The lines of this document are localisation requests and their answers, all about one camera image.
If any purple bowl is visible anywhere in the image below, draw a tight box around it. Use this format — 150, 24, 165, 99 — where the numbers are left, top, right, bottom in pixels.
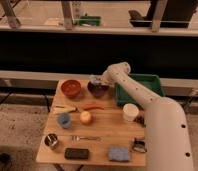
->
87, 82, 109, 98

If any light blue towel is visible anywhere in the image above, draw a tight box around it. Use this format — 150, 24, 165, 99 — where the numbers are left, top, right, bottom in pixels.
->
89, 75, 102, 85

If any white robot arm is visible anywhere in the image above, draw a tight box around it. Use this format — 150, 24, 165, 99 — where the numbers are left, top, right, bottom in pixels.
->
102, 62, 195, 171

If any red bowl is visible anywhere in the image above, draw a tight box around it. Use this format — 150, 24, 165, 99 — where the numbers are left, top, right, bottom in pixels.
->
61, 80, 81, 98

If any red chili pepper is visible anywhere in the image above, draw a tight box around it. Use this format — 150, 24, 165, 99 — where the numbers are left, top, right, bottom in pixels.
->
82, 104, 104, 111

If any green tray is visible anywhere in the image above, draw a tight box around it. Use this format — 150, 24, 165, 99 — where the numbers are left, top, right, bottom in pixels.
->
114, 73, 165, 107

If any yellow apple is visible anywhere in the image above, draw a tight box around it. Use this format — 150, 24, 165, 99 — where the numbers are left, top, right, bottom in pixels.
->
80, 111, 92, 125

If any white cup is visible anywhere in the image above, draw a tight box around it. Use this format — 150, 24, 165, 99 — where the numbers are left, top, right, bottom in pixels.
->
123, 103, 139, 122

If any yellow banana piece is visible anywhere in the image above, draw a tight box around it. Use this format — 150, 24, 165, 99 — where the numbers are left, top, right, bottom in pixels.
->
52, 105, 77, 114

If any wooden table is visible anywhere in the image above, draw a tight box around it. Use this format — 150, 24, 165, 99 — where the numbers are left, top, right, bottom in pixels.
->
36, 80, 146, 167

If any blue cup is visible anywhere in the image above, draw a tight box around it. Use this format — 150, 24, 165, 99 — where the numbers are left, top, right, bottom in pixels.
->
57, 113, 71, 129

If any pile of brown raisins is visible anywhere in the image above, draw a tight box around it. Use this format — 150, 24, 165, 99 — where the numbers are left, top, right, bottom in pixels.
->
135, 114, 145, 127

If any silver fork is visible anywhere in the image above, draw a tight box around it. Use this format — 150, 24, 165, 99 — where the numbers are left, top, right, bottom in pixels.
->
72, 135, 101, 141

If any green box on shelf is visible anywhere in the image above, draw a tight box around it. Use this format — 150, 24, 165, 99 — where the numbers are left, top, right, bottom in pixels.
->
78, 16, 101, 26

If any blue sponge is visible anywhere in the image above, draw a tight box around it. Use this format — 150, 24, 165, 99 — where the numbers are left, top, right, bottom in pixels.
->
108, 146, 131, 162

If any metal cup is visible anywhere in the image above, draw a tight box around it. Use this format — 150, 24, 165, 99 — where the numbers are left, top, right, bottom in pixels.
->
44, 134, 58, 149

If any black rectangular box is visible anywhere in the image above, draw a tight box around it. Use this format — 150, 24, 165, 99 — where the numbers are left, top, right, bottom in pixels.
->
64, 148, 89, 159

